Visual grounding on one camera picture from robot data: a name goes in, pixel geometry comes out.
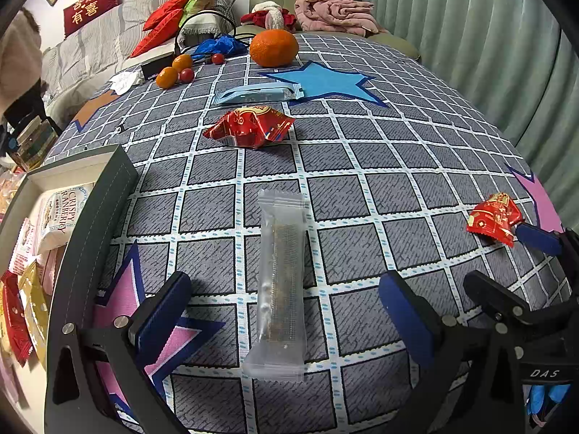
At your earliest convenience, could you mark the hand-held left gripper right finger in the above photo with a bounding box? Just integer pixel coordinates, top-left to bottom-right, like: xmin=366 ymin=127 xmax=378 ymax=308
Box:
xmin=379 ymin=271 xmax=528 ymax=434

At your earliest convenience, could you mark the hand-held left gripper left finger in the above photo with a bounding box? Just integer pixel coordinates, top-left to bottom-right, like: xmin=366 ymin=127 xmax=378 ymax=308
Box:
xmin=45 ymin=271 xmax=193 ymax=434

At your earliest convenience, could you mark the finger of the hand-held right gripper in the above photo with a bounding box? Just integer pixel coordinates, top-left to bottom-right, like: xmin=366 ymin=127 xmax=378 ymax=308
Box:
xmin=464 ymin=271 xmax=525 ymax=331
xmin=516 ymin=222 xmax=579 ymax=258

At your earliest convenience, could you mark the red puffy snack packet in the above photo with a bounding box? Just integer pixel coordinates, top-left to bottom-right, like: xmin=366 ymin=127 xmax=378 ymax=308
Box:
xmin=466 ymin=193 xmax=525 ymax=248
xmin=203 ymin=105 xmax=296 ymax=150

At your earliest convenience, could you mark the black box with white inside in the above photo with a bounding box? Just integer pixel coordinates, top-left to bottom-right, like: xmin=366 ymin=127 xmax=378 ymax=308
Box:
xmin=0 ymin=144 xmax=139 ymax=434

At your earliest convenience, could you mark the transparent snack bar packet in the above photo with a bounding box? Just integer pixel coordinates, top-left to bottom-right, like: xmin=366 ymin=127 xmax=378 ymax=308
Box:
xmin=243 ymin=190 xmax=308 ymax=383

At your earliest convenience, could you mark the yellow snack packet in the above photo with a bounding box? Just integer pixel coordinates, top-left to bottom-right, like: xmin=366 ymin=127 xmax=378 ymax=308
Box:
xmin=17 ymin=260 xmax=50 ymax=367

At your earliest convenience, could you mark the long red snack packet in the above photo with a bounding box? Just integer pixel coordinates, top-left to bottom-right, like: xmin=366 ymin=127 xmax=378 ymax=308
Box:
xmin=0 ymin=271 xmax=32 ymax=365

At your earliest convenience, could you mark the clear bag of snacks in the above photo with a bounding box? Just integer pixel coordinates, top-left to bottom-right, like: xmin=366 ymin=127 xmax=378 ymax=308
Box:
xmin=0 ymin=169 xmax=28 ymax=218

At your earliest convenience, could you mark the person's right hand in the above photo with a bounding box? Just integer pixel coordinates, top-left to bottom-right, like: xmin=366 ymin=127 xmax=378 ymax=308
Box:
xmin=527 ymin=384 xmax=571 ymax=417

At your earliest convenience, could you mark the grey checked tablecloth with stars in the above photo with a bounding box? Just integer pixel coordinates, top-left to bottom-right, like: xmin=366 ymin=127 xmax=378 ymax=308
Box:
xmin=45 ymin=31 xmax=571 ymax=434

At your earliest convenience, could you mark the pink and white snack packet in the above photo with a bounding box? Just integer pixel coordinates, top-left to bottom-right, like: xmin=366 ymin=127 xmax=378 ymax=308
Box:
xmin=9 ymin=218 xmax=37 ymax=276

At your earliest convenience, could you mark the pale green curtain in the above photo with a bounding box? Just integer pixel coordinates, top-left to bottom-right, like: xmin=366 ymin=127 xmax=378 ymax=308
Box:
xmin=353 ymin=0 xmax=579 ymax=231

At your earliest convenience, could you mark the stack of boxes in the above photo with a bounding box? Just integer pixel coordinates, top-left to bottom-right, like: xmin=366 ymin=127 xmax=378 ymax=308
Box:
xmin=9 ymin=115 xmax=59 ymax=170

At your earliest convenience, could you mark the crumpled white paper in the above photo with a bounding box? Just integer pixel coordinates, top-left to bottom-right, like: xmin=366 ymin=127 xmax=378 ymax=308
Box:
xmin=109 ymin=71 xmax=143 ymax=95

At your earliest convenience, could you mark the light blue snack packet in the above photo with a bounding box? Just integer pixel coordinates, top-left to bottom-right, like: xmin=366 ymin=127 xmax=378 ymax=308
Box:
xmin=212 ymin=82 xmax=305 ymax=107

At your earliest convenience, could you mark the black power adapter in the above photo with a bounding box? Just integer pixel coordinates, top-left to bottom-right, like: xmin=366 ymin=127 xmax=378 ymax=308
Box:
xmin=140 ymin=53 xmax=175 ymax=77

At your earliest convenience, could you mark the grey striped sofa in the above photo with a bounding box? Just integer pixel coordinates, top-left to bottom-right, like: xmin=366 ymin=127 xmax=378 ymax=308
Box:
xmin=41 ymin=0 xmax=236 ymax=118

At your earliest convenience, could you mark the blue plastic bag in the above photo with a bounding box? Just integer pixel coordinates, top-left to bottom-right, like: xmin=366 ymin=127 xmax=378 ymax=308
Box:
xmin=192 ymin=34 xmax=249 ymax=57

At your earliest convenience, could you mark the large orange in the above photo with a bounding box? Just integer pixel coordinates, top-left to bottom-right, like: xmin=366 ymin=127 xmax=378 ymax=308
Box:
xmin=250 ymin=29 xmax=299 ymax=68

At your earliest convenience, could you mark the pink blanket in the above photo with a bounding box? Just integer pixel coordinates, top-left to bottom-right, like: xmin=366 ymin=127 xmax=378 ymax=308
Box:
xmin=294 ymin=0 xmax=390 ymax=37

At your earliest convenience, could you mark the dark red cushion gold print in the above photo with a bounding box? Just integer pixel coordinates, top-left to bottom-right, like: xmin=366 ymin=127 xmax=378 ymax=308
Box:
xmin=63 ymin=0 xmax=123 ymax=37

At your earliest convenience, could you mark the white and red plush toy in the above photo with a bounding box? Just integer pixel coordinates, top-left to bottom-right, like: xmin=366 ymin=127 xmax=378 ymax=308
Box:
xmin=240 ymin=1 xmax=297 ymax=32

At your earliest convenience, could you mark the black cable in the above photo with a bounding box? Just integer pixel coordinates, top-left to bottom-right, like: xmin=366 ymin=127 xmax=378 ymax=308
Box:
xmin=174 ymin=7 xmax=249 ymax=61

